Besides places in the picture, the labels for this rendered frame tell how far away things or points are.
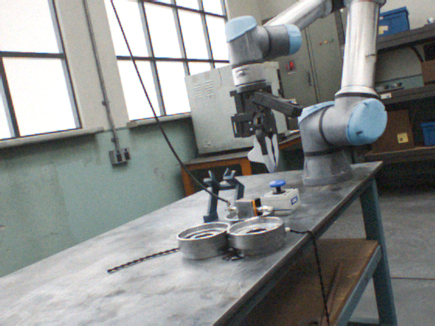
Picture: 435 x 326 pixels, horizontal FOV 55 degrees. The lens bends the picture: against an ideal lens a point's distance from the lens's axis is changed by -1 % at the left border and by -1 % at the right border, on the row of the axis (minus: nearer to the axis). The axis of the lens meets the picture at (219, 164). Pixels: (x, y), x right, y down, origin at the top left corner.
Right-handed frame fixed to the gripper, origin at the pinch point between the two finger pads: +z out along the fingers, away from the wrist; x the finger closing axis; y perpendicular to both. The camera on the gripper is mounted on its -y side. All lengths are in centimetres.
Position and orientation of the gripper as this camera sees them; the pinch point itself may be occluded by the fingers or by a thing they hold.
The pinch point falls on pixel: (274, 167)
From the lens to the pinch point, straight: 100.4
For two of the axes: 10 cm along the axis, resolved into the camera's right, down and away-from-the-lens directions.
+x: -5.1, 1.9, -8.4
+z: 1.9, 9.8, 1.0
